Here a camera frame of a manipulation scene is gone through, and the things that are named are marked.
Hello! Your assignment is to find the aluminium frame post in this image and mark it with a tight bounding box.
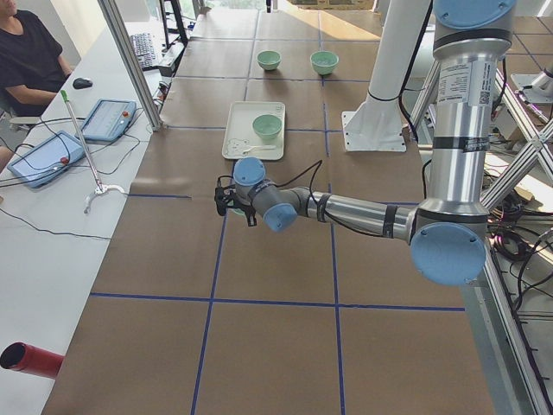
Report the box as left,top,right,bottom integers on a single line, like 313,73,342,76
98,0,162,131

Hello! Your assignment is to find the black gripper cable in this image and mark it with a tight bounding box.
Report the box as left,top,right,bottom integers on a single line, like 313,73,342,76
274,159,324,189

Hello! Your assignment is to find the green bowl on tray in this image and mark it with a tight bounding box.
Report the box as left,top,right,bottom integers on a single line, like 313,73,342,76
252,114,283,141

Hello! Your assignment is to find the cream bear tray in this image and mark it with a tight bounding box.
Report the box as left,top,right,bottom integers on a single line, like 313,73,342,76
221,101,286,161

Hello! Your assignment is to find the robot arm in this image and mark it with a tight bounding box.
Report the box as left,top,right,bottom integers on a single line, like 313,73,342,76
218,1,515,285

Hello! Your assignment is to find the blue teach pendant near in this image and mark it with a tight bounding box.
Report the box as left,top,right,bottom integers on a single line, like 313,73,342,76
7,131,85,188

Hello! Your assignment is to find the blue teach pendant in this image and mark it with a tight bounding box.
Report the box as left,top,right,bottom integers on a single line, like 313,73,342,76
7,131,85,188
81,99,137,143

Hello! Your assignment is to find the white pedestal column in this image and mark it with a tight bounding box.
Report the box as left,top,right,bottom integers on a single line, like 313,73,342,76
342,0,432,152

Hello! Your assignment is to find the red cylinder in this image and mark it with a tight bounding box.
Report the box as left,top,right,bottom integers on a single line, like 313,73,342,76
1,342,64,379

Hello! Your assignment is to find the reacher grabber stick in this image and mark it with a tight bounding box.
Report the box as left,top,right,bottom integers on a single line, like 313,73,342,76
60,89,125,214

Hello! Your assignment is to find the blue teach pendant far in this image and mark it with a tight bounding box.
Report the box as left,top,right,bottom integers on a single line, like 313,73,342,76
81,99,137,143

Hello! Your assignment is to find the white plastic spoon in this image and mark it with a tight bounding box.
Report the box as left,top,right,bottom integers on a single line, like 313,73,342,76
240,145,277,155

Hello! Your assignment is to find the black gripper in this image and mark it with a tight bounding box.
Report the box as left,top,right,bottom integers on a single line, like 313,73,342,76
234,205,257,226

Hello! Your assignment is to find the black keyboard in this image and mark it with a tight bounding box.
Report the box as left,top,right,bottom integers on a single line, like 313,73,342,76
130,33,157,71

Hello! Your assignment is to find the green bowl with ice cubes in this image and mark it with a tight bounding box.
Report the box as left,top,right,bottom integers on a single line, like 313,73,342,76
310,50,340,76

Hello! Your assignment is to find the black computer mouse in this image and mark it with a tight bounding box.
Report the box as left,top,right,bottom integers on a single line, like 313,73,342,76
73,77,93,90

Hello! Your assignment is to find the seated person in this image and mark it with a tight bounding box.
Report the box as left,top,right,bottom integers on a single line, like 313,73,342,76
1,1,73,117

